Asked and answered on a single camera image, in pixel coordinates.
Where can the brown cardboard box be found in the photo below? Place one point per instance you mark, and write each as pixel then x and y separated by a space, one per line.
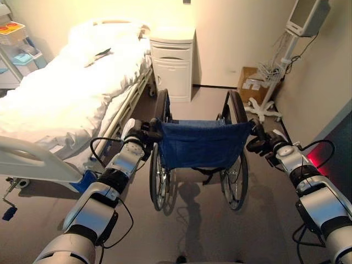
pixel 254 82

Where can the blue seat wheelchair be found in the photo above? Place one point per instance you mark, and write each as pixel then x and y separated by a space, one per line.
pixel 202 148

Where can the patient monitor on stand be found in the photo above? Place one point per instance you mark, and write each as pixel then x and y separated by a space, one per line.
pixel 291 49

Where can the yellow red labelled box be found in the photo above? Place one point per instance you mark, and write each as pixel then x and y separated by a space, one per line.
pixel 11 32

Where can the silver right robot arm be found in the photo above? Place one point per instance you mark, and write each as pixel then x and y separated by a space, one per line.
pixel 310 189

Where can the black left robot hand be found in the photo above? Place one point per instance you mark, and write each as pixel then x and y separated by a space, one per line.
pixel 137 130

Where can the dark object on bed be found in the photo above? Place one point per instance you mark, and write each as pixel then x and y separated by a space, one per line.
pixel 99 55

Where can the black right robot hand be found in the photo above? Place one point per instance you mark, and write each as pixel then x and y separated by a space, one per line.
pixel 259 140

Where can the white bedside cabinet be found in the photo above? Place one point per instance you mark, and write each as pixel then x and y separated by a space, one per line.
pixel 173 63

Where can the white bed sheet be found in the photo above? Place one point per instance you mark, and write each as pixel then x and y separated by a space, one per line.
pixel 71 82

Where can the white hospital bed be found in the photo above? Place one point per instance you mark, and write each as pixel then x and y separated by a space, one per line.
pixel 68 104

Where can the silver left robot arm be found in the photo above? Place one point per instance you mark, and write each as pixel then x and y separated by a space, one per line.
pixel 90 198

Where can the light blue tray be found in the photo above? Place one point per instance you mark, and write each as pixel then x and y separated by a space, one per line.
pixel 23 58

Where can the medical trolley cart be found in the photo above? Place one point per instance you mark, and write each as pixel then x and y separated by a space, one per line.
pixel 16 52

